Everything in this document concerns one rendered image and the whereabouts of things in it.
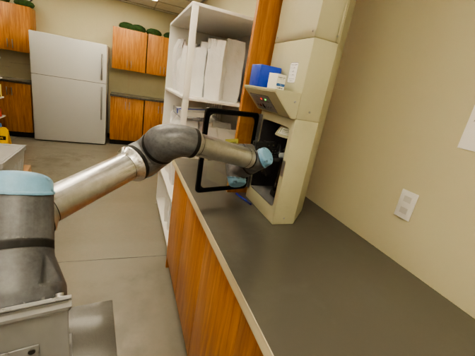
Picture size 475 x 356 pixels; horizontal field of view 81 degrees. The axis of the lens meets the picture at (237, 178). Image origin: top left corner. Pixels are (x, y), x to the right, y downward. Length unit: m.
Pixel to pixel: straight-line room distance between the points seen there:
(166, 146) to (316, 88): 0.64
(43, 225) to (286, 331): 0.59
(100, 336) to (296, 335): 0.45
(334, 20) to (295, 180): 0.63
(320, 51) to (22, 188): 1.01
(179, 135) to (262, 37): 0.80
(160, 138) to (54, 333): 0.51
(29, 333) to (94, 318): 0.25
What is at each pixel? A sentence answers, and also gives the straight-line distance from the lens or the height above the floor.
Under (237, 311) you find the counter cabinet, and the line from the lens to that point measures 1.00.
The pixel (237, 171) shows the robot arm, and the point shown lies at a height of 1.17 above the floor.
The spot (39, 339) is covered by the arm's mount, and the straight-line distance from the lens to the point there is 0.58.
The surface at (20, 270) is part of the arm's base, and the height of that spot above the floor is 1.18.
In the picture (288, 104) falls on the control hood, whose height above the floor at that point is 1.46.
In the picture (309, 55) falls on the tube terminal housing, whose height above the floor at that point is 1.65.
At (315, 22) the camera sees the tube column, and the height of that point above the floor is 1.76.
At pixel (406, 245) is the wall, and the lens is 1.34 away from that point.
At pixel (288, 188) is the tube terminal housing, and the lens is 1.24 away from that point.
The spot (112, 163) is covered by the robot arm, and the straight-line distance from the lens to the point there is 0.84.
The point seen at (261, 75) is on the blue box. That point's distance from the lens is 1.27.
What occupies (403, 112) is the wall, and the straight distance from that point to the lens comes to 1.37.
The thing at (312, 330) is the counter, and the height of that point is 0.94.
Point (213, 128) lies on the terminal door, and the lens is 1.28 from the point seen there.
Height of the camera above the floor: 1.50
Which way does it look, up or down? 18 degrees down
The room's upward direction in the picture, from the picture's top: 10 degrees clockwise
